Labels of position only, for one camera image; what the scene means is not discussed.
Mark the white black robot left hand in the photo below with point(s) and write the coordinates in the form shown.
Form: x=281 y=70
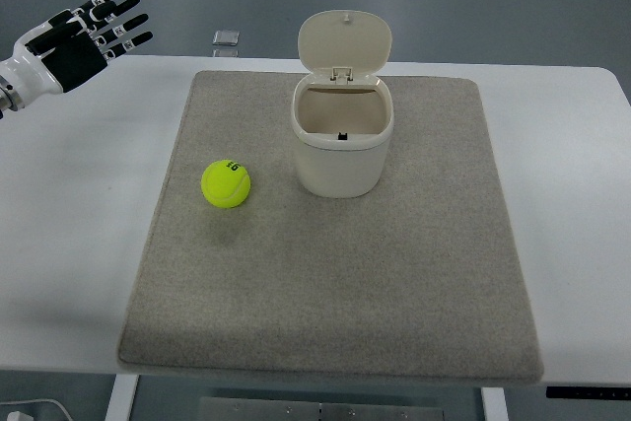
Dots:
x=72 y=47

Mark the yellow tennis ball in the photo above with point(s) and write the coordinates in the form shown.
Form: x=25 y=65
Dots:
x=225 y=184

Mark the cream bin with lid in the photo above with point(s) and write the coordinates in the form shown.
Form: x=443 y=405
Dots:
x=342 y=114

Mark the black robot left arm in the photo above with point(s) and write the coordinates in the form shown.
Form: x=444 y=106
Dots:
x=10 y=98

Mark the floor socket plate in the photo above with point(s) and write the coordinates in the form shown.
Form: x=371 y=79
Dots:
x=225 y=43

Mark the white left table leg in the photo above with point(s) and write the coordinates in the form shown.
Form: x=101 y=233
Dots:
x=122 y=398

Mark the white table leg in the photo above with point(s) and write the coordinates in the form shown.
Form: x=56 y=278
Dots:
x=122 y=398
x=494 y=404

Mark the white plug on floor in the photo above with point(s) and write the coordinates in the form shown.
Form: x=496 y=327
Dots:
x=18 y=416

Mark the grey felt mat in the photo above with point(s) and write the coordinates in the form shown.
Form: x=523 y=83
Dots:
x=418 y=279

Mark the white right table leg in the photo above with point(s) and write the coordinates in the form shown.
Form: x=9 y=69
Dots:
x=494 y=404

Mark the black table control panel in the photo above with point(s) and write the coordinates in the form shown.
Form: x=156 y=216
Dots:
x=615 y=393

